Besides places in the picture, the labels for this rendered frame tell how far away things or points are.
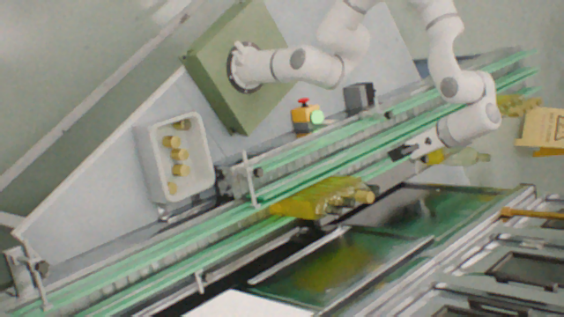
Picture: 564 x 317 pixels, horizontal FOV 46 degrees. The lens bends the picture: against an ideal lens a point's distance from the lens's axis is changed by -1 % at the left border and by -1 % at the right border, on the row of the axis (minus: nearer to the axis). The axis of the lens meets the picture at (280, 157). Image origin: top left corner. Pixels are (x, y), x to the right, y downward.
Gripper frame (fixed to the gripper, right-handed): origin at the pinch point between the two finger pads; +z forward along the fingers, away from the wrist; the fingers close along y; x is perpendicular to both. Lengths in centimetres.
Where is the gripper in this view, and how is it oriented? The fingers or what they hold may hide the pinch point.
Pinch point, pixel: (402, 151)
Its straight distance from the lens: 174.5
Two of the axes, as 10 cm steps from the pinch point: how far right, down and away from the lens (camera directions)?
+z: -5.8, 2.9, 7.6
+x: -4.2, -9.1, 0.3
